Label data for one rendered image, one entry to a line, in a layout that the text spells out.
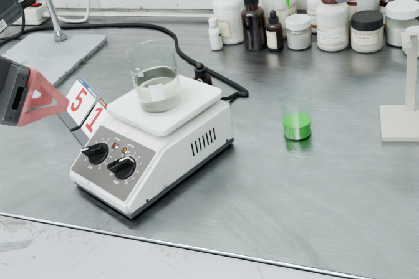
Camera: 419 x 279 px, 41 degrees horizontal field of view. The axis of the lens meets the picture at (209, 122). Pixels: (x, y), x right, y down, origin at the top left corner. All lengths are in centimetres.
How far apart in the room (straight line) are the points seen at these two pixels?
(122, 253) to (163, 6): 71
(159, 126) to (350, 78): 36
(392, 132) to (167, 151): 30
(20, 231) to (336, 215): 39
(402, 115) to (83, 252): 46
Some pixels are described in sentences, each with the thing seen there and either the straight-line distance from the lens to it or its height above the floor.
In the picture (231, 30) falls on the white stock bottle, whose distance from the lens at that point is 107.
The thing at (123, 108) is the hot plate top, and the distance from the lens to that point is 77.
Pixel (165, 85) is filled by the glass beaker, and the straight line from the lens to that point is 71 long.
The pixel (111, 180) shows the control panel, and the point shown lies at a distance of 73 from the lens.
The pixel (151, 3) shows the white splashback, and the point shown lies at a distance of 127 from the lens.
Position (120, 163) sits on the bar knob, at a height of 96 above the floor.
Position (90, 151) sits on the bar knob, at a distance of 75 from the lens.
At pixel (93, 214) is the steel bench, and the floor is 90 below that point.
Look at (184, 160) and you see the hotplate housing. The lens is 73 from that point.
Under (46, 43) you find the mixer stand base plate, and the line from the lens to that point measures 125.
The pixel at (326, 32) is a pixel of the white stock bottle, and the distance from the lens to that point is 101.
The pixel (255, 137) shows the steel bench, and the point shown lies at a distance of 81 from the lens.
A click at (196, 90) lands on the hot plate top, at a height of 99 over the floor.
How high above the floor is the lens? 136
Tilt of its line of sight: 33 degrees down
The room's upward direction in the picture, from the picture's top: 10 degrees counter-clockwise
